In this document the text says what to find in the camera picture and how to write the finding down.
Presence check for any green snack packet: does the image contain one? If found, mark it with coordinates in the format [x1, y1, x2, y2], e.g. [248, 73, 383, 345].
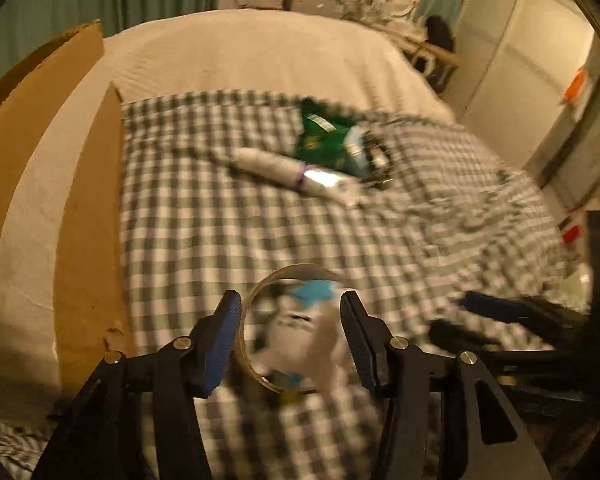
[294, 97, 367, 177]

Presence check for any white blue soft item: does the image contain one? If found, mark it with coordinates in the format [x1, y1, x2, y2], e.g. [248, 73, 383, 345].
[255, 280, 353, 393]

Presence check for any blue white packet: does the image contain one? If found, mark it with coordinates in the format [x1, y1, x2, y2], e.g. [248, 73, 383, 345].
[342, 126, 382, 177]

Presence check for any white tube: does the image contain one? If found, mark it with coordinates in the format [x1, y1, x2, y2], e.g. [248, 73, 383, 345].
[231, 146, 362, 207]

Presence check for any orange tag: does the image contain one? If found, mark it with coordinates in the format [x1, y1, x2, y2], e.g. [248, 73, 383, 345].
[563, 66, 589, 104]

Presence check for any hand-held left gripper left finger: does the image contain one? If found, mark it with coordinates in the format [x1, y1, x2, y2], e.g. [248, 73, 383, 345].
[32, 289, 242, 480]

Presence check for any black bag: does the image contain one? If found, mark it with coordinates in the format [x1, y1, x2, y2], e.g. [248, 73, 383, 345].
[424, 15, 457, 52]

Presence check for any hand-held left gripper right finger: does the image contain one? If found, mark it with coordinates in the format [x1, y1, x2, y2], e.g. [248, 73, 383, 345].
[339, 290, 553, 480]

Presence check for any clear tape roll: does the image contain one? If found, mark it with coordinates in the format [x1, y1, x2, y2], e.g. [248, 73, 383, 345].
[239, 264, 358, 395]

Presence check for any white bedspread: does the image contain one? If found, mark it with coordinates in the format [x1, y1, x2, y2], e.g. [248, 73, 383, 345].
[102, 9, 457, 123]

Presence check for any wooden side table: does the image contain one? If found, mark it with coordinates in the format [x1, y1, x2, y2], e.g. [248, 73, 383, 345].
[394, 30, 462, 92]

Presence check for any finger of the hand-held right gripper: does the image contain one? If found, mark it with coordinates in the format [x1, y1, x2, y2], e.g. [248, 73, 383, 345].
[461, 290, 528, 322]
[428, 319, 503, 354]

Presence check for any cardboard box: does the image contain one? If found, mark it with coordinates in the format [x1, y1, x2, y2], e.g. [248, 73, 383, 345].
[0, 20, 137, 418]

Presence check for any white wardrobe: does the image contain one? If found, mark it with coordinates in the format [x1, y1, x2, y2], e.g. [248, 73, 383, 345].
[441, 0, 600, 203]

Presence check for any cluttered grey cabinet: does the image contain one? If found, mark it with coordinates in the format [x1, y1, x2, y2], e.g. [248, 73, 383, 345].
[264, 0, 377, 22]

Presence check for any checkered blanket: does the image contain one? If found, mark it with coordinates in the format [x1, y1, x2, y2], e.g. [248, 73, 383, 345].
[0, 89, 578, 480]

